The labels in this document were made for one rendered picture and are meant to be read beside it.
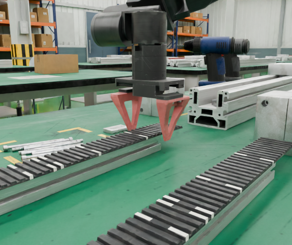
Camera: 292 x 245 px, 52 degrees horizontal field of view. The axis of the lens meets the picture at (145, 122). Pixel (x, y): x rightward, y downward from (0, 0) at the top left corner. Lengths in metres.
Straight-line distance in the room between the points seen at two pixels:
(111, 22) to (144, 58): 0.08
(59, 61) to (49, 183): 2.21
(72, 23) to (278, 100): 12.31
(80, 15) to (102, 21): 12.44
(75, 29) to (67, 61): 10.17
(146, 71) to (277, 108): 0.22
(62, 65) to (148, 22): 2.13
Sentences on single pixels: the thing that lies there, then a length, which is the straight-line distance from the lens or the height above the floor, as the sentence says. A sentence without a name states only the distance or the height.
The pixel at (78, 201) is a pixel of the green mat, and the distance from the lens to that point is 0.36.
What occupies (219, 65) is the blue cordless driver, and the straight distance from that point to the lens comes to 1.07.
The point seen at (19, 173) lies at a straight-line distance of 0.37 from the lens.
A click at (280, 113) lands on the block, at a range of 0.54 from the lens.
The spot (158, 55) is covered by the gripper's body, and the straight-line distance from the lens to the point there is 0.48.
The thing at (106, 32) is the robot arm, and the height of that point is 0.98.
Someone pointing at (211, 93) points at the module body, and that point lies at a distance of 0.75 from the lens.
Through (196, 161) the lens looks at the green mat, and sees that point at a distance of 0.48.
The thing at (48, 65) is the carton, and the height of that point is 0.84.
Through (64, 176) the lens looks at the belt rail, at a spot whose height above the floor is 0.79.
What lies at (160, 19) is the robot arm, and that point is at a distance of 0.48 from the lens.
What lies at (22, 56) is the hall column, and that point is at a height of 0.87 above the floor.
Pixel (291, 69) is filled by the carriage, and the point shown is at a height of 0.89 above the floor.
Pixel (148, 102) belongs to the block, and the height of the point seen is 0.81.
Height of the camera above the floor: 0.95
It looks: 13 degrees down
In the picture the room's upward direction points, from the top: straight up
